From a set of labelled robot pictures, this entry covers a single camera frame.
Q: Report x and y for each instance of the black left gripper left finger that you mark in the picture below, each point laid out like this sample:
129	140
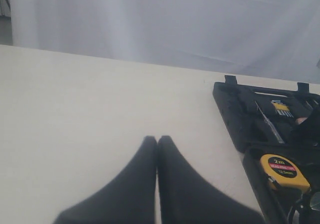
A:
129	198

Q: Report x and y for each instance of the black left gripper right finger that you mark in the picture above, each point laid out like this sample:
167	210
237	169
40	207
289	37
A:
187	198

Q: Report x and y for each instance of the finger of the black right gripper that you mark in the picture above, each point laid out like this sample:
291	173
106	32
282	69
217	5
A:
309	130

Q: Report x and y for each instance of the black plastic tool case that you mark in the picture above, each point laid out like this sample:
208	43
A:
253	138

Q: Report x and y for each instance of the yellow 2m tape measure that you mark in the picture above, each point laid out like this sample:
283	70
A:
283	173

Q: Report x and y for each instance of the black electrical tape roll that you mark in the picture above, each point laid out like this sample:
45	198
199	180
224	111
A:
300	120

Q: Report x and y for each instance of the clear test pen screwdriver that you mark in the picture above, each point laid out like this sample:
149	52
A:
270	124

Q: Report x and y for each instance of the yellow hex key set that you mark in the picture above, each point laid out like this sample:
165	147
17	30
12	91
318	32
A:
281	108

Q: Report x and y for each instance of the steel claw hammer black handle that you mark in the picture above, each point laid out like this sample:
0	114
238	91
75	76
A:
297	215

